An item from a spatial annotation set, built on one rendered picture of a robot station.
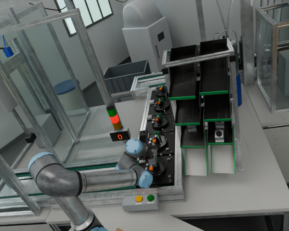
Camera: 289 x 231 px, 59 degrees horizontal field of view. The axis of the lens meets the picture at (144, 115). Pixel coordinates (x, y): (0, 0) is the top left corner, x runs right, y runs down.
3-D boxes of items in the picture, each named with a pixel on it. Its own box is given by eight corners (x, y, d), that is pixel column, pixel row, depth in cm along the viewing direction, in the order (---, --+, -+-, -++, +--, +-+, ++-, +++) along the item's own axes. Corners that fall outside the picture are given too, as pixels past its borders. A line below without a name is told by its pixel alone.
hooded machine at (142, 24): (176, 61, 545) (163, -9, 471) (160, 75, 507) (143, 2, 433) (150, 60, 587) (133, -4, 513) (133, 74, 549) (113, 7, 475)
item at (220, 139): (224, 144, 138) (223, 138, 132) (215, 144, 140) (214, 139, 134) (224, 129, 142) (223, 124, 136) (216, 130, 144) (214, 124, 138)
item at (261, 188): (296, 211, 136) (297, 207, 134) (47, 224, 170) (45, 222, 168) (242, 84, 250) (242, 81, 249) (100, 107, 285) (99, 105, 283)
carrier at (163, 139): (175, 155, 176) (171, 141, 169) (141, 159, 181) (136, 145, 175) (175, 133, 195) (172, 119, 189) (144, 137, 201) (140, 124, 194)
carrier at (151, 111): (175, 114, 216) (172, 101, 209) (147, 118, 221) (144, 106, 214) (175, 99, 235) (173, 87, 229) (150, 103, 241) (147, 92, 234)
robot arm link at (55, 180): (48, 179, 85) (157, 169, 116) (39, 165, 93) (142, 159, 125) (43, 211, 87) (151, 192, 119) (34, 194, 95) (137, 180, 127)
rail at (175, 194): (185, 201, 154) (181, 189, 148) (53, 211, 174) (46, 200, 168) (185, 194, 158) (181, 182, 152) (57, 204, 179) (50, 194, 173)
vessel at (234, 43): (241, 78, 202) (238, 30, 182) (222, 81, 205) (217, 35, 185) (237, 70, 213) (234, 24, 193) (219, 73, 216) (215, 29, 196)
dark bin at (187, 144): (204, 148, 140) (202, 143, 134) (180, 148, 145) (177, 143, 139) (206, 104, 153) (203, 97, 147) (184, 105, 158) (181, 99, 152)
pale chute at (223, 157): (236, 173, 146) (235, 173, 142) (212, 173, 150) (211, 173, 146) (234, 124, 150) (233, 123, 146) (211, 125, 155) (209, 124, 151)
